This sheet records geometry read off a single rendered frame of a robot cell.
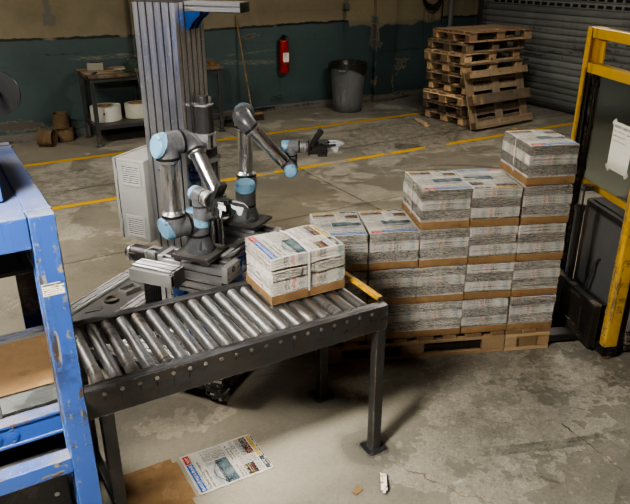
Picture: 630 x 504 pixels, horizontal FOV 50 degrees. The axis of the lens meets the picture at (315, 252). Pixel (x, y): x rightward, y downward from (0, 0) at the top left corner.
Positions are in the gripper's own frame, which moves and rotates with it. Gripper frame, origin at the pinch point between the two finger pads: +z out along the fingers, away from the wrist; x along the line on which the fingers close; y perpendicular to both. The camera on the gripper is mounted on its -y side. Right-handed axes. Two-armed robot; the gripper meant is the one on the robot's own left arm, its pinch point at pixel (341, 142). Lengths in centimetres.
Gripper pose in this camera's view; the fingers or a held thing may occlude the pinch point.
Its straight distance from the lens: 394.7
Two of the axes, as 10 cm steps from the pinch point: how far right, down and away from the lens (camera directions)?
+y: -0.1, 8.5, 5.2
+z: 10.0, -0.1, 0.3
